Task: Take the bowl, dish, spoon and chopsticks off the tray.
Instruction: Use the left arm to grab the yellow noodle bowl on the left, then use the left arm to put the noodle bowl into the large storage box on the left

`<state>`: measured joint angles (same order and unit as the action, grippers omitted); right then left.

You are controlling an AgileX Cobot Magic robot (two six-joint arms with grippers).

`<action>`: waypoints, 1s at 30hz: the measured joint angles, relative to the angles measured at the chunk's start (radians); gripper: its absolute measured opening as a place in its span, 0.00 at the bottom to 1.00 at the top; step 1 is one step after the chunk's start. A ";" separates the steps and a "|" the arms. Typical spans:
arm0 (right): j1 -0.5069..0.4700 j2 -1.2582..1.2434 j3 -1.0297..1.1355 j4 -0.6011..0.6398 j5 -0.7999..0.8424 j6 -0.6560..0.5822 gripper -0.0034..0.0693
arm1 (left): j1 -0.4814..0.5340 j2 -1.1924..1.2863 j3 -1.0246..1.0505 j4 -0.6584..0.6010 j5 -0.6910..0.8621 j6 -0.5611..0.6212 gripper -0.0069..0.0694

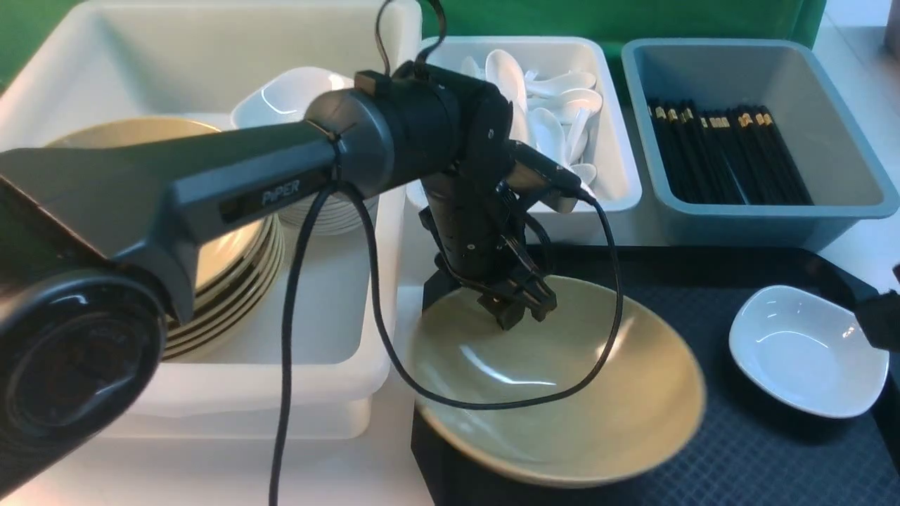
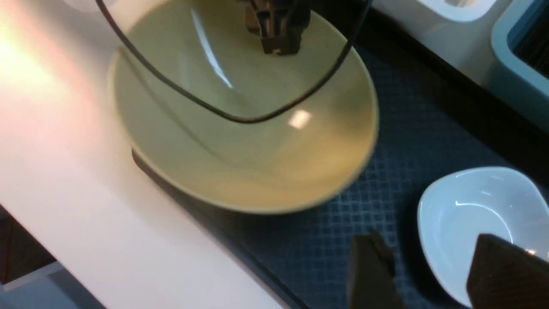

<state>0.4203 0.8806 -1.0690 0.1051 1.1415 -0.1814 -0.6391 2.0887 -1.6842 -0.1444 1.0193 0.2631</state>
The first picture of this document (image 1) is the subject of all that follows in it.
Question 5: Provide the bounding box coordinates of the large white plastic bin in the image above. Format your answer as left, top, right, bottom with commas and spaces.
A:
2, 1, 390, 439

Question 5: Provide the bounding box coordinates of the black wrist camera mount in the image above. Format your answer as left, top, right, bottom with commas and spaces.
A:
505, 141, 597, 214

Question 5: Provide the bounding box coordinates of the stack of white dishes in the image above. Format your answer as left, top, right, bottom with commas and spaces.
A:
229, 67, 362, 236

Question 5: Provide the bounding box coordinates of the white sauce dish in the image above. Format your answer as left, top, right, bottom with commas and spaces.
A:
728, 285, 889, 419

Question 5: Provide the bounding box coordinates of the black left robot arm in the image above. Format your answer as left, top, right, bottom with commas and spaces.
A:
2, 61, 563, 496

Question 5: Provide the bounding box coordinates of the small white plastic bin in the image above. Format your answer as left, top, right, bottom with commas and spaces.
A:
430, 36, 643, 246

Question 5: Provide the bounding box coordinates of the black serving tray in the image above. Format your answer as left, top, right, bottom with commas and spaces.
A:
411, 247, 899, 505

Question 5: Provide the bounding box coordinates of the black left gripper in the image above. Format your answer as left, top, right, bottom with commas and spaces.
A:
421, 171, 558, 330

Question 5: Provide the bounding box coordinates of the pile of white spoons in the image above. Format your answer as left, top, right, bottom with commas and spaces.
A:
459, 49, 604, 188

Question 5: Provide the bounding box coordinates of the tan noodle bowl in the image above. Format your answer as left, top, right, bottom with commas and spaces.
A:
406, 275, 707, 489

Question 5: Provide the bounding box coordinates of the stack of tan bowls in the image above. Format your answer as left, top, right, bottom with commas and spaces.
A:
48, 116, 284, 362

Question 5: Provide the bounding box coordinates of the green backdrop cloth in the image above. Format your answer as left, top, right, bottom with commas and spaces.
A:
1, 1, 827, 92

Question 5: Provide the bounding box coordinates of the bundle of black chopsticks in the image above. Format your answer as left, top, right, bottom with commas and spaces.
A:
647, 99, 814, 206

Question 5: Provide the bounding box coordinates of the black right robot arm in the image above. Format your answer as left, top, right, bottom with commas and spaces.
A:
853, 290, 899, 353

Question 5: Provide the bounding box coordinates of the grey-blue plastic bin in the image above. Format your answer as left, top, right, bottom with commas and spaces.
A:
621, 38, 898, 251

